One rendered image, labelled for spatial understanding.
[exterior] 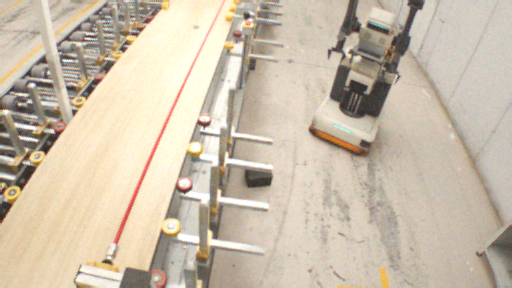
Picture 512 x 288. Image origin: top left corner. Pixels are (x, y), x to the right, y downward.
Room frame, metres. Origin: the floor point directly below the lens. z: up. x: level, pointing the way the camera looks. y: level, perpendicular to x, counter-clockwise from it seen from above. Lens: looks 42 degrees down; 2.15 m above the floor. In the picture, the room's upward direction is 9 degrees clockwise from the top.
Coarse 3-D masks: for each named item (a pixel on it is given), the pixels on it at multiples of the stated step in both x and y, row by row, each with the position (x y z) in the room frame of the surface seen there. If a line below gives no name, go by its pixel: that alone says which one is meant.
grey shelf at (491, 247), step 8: (504, 232) 1.47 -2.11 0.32; (496, 240) 1.47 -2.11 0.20; (504, 240) 1.47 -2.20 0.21; (488, 248) 1.43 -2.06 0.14; (496, 248) 1.43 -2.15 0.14; (504, 248) 1.44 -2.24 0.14; (488, 256) 1.36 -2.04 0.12; (496, 256) 1.35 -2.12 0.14; (504, 256) 1.36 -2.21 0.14; (496, 264) 1.28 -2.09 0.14; (504, 264) 1.28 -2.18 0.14; (496, 272) 1.20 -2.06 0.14; (504, 272) 1.21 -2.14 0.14; (496, 280) 1.14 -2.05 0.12; (504, 280) 1.13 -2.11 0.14
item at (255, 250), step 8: (168, 240) 0.77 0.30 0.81; (176, 240) 0.77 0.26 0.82; (184, 240) 0.78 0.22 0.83; (192, 240) 0.78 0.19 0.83; (216, 240) 0.80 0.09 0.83; (216, 248) 0.78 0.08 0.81; (224, 248) 0.78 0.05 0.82; (232, 248) 0.78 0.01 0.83; (240, 248) 0.78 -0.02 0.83; (248, 248) 0.79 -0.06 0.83; (256, 248) 0.80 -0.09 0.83; (264, 248) 0.80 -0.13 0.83
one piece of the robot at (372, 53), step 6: (360, 42) 2.60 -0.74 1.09; (354, 48) 2.57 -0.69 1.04; (360, 48) 2.59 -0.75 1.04; (366, 48) 2.58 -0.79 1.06; (372, 48) 2.56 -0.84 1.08; (378, 48) 2.54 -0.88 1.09; (360, 54) 2.50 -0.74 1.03; (366, 54) 2.50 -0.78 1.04; (372, 54) 2.52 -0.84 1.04; (378, 54) 2.53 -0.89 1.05; (372, 60) 2.56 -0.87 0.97; (378, 60) 2.45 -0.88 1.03; (378, 72) 2.46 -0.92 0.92
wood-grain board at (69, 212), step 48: (192, 0) 3.46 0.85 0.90; (144, 48) 2.28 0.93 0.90; (192, 48) 2.38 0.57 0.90; (96, 96) 1.60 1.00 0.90; (144, 96) 1.67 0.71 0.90; (192, 96) 1.74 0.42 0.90; (96, 144) 1.19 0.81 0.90; (144, 144) 1.25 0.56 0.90; (48, 192) 0.83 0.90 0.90; (96, 192) 0.89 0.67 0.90; (144, 192) 0.94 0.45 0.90; (0, 240) 0.53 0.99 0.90; (48, 240) 0.59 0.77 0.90; (96, 240) 0.65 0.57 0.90; (144, 240) 0.70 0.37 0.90
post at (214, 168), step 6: (216, 162) 1.00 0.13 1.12; (210, 168) 0.98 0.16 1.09; (216, 168) 0.98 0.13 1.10; (216, 174) 0.98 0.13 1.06; (210, 180) 0.98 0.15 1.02; (216, 180) 0.98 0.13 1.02; (210, 186) 0.98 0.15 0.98; (216, 186) 0.98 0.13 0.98; (210, 192) 0.98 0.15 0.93; (216, 192) 0.98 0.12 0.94; (210, 198) 0.98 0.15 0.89; (216, 198) 0.98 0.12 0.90; (210, 204) 0.98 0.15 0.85; (216, 204) 0.98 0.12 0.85; (210, 216) 0.98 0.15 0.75
